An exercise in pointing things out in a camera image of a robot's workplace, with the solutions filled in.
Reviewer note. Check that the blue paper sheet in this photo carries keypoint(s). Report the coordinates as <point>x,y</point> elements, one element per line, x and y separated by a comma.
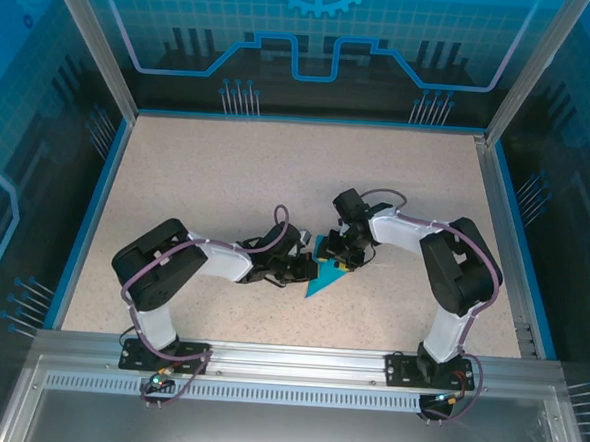
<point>323,283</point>

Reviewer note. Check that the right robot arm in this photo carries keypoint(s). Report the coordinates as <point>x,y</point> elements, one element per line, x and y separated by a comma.
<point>457,271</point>

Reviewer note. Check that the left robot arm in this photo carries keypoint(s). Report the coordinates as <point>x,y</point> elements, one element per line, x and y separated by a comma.
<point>162,263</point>

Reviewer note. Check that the grey metal plate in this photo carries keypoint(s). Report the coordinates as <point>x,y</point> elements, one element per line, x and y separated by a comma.
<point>282,430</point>

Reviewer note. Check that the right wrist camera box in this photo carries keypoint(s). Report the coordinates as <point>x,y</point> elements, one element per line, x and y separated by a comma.
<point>340,225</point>

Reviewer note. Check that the aluminium mounting rail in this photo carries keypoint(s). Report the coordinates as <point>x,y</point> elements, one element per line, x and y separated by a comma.
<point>291,361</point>

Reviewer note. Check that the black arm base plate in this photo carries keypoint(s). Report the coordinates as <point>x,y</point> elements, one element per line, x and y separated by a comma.
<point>401,370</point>
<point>136,359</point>

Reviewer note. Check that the aluminium side rail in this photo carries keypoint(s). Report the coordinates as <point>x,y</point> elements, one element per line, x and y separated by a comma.
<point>499,233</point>

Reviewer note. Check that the blue printed enclosure panel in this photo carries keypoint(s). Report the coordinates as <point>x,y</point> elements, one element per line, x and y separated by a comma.
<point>19,139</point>
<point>577,198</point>
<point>311,31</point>

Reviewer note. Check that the aluminium frame post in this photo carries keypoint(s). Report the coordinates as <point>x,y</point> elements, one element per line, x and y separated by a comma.
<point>534,70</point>
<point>95,43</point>

